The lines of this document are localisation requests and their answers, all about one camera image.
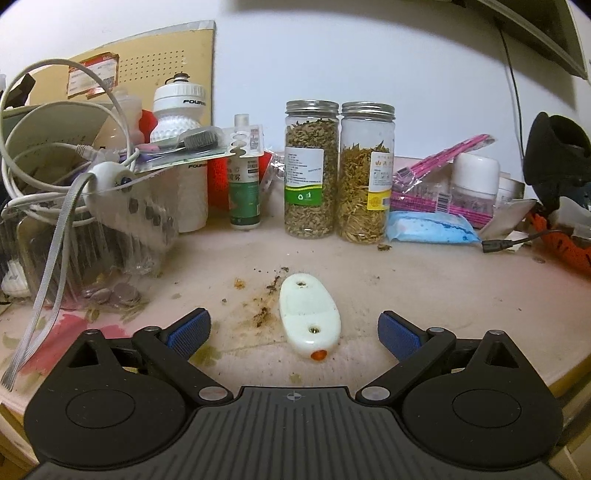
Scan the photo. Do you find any white oval plastic device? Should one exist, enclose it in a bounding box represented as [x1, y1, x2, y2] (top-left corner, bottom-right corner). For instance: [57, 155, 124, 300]
[279, 273, 342, 362]

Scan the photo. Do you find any pile of coins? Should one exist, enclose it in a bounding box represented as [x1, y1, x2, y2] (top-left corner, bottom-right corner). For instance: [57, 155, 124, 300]
[80, 282, 141, 309]

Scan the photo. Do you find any clear plastic organiser box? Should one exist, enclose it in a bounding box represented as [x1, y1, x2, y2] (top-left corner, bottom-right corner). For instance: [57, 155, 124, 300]
[1, 213, 163, 310]

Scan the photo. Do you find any blue tissue packet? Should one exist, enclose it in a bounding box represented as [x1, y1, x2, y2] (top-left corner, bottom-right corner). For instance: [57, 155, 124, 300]
[386, 211, 480, 244]

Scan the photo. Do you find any white power strip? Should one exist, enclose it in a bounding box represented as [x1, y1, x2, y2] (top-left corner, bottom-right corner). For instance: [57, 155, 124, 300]
[82, 162, 178, 252]

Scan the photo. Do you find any pink striped plastic packet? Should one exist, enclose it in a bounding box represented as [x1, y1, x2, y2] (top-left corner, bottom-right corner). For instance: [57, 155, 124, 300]
[390, 134, 496, 229]

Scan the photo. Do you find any orange knitted item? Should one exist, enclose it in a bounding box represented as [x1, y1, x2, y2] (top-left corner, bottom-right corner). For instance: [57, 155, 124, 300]
[541, 233, 591, 277]

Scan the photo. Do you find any white cap small jar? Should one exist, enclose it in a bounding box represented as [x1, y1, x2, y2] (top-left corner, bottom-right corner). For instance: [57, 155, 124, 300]
[451, 153, 501, 216]

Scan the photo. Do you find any green white spray bottle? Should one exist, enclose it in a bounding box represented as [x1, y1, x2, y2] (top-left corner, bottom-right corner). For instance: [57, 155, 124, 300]
[226, 114, 260, 230]

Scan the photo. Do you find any herb jar yellow label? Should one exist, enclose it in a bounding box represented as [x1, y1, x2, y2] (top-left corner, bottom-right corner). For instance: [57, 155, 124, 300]
[337, 101, 396, 244]

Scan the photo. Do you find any black cloth item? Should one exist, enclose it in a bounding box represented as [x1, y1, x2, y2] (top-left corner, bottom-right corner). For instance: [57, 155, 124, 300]
[523, 112, 590, 213]

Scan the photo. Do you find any white sports water bottle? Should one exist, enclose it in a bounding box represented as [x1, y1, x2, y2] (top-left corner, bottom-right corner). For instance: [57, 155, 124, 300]
[150, 72, 208, 233]

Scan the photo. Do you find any herb jar green label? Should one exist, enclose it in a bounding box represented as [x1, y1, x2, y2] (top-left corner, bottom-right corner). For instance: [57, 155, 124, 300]
[284, 100, 339, 239]

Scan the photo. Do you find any cardboard package with label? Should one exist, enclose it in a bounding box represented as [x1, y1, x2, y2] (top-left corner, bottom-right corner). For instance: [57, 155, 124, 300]
[27, 20, 218, 135]

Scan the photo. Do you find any black usb cable plug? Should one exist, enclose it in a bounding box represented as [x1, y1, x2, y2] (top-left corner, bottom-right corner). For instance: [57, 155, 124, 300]
[481, 229, 561, 253]

